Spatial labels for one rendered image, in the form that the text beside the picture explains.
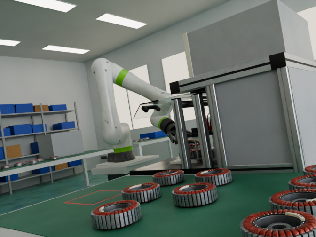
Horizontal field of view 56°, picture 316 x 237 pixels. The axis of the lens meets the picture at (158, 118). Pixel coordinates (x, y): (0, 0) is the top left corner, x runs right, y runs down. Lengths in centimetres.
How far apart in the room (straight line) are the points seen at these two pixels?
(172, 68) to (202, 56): 608
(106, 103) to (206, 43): 79
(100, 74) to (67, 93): 729
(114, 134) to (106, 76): 34
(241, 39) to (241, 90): 21
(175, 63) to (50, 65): 366
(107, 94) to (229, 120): 92
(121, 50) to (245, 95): 759
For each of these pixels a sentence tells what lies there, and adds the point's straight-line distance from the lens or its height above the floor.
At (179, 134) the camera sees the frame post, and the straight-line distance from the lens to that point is 119.
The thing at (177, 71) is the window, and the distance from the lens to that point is 722.
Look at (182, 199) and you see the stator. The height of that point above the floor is 77.
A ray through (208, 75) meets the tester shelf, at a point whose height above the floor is 110.
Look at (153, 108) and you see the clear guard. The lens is 141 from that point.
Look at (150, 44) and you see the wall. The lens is 781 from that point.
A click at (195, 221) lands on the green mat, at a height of 75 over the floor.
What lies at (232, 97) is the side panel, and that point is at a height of 101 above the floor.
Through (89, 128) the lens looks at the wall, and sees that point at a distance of 932.
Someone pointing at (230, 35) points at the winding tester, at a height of 125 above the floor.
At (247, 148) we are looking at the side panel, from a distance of 105.
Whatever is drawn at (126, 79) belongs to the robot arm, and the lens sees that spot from 192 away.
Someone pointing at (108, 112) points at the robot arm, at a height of 108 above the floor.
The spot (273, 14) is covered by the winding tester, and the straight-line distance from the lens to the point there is 114.
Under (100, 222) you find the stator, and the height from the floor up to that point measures 77.
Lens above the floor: 95
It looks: 2 degrees up
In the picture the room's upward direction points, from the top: 9 degrees counter-clockwise
